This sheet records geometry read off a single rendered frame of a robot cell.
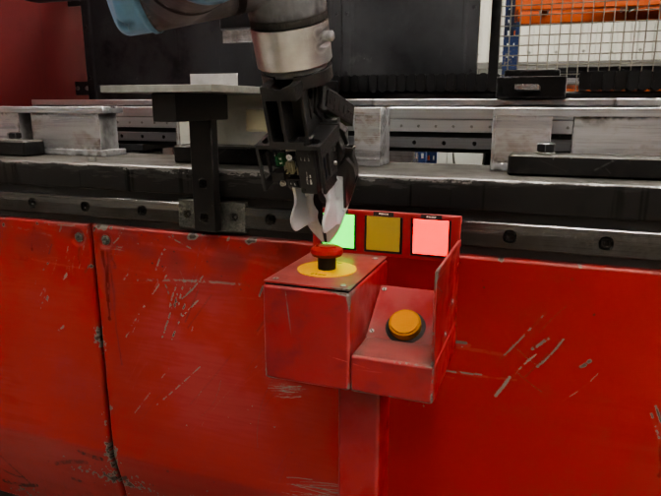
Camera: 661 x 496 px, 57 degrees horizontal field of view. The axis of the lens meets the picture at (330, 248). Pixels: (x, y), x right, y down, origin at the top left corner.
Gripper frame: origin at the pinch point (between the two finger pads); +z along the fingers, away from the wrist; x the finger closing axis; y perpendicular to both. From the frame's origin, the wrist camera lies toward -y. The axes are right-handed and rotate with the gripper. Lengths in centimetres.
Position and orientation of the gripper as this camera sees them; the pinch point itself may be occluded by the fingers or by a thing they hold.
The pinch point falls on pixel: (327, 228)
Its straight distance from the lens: 72.4
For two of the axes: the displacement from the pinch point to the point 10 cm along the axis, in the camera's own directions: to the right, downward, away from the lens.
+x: 9.4, 0.8, -3.3
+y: -3.2, 5.4, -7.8
